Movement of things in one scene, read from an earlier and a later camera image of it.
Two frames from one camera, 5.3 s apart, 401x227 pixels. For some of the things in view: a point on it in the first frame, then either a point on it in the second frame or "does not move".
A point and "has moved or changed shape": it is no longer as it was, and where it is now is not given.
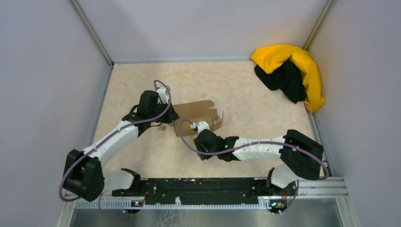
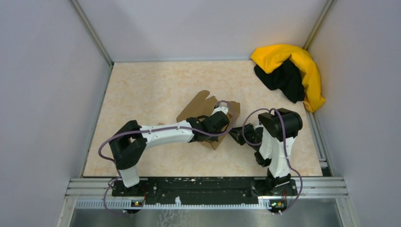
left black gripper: [171, 115] to [214, 138]
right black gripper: [204, 156] to [237, 134]
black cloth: [288, 79] does not move
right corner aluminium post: [318, 24] does not move
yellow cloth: [269, 57] does not move
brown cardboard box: [195, 112] has moved or changed shape
